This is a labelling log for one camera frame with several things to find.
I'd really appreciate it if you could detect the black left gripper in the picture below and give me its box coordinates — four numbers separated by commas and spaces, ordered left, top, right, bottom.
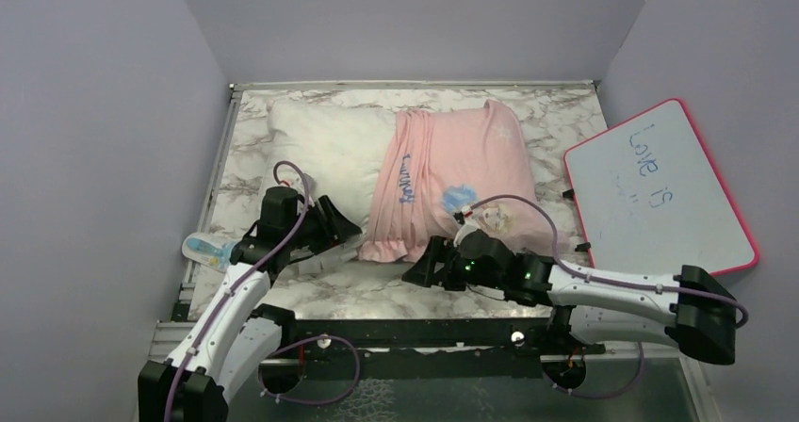
285, 195, 362, 253

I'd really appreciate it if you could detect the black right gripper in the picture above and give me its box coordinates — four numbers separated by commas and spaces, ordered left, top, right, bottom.
403, 232, 505, 290

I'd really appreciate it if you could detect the white pillow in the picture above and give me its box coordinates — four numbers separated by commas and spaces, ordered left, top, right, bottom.
258, 101, 396, 234

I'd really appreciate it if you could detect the Elsa print pink-lined pillowcase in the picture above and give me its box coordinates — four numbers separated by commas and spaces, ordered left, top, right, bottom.
358, 100, 569, 263

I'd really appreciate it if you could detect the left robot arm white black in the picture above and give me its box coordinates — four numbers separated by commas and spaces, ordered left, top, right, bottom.
138, 186, 362, 421

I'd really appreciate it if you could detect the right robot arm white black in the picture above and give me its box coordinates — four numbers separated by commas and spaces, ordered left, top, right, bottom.
401, 230, 743, 365

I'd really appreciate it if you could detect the pink framed whiteboard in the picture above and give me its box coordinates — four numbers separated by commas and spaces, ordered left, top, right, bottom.
563, 98, 759, 276

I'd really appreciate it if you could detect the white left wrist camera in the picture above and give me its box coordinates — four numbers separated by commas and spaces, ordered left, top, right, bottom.
286, 173, 316, 207

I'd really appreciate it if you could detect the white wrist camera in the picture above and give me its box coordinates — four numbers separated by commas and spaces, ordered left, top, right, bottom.
453, 205, 485, 247
286, 173, 316, 207

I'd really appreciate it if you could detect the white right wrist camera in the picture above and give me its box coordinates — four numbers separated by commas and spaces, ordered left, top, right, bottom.
453, 205, 485, 247

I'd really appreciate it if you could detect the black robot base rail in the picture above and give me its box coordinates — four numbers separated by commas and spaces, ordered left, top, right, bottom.
257, 317, 605, 393

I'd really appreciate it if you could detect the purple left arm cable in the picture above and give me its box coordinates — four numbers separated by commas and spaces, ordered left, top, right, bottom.
163, 161, 362, 422

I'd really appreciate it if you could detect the aluminium table frame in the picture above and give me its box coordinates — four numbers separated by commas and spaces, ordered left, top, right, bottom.
131, 79, 703, 422

